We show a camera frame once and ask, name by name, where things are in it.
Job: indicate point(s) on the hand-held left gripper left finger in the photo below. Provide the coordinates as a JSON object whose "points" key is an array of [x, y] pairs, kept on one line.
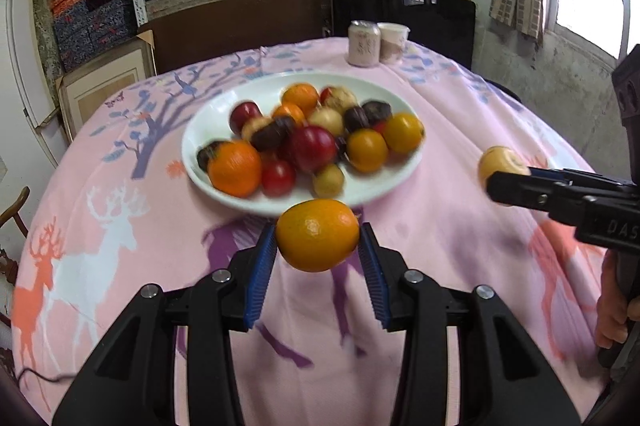
{"points": [[261, 278]]}

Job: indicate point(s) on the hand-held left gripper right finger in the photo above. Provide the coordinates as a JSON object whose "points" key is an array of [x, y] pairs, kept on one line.
{"points": [[374, 278]]}

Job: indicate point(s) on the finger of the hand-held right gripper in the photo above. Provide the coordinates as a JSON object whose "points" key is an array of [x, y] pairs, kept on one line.
{"points": [[550, 173], [520, 191]]}

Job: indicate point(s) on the white oval plate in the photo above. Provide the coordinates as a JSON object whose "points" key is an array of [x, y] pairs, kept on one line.
{"points": [[380, 182]]}

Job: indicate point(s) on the red cherry tomato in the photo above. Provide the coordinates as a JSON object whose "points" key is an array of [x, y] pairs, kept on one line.
{"points": [[326, 95], [380, 127], [278, 178]]}

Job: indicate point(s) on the large orange tangerine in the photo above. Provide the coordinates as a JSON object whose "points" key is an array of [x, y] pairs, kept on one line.
{"points": [[235, 168]]}

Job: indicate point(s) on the yellowish orange tangerine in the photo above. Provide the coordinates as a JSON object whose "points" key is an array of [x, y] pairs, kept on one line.
{"points": [[403, 132]]}

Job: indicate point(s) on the dark purple mangosteen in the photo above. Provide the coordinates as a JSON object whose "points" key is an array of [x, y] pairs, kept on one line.
{"points": [[356, 118], [376, 110], [203, 155], [270, 136]]}

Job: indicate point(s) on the red plum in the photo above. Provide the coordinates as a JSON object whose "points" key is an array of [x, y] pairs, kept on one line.
{"points": [[312, 148], [245, 115]]}

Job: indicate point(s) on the person's right hand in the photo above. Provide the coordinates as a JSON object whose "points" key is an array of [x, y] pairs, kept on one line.
{"points": [[610, 311]]}

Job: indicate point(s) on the pink deer print tablecloth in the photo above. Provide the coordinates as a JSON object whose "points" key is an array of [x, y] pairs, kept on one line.
{"points": [[450, 256]]}

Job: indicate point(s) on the black glossy panel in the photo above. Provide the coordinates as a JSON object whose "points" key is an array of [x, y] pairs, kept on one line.
{"points": [[450, 25]]}

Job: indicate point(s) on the white paper cup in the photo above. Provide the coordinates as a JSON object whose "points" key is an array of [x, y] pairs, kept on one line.
{"points": [[395, 43]]}

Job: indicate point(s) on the pale beverage can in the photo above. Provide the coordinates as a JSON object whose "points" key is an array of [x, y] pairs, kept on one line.
{"points": [[365, 45]]}

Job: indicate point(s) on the brown wooden board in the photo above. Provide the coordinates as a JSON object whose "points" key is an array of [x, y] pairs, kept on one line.
{"points": [[240, 30]]}

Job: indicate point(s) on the wooden chair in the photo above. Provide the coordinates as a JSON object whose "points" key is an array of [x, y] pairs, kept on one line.
{"points": [[20, 201]]}

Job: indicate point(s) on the stack of blue patterned boxes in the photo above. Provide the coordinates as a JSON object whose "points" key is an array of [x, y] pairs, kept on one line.
{"points": [[95, 35]]}

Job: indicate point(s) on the white door panel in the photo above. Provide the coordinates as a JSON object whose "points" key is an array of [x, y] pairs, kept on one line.
{"points": [[25, 95]]}

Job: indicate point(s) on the mottled grey slab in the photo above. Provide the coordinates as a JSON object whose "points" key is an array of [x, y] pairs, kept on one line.
{"points": [[44, 30]]}

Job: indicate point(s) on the beige picture frame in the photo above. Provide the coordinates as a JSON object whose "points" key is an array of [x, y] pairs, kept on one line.
{"points": [[100, 90]]}

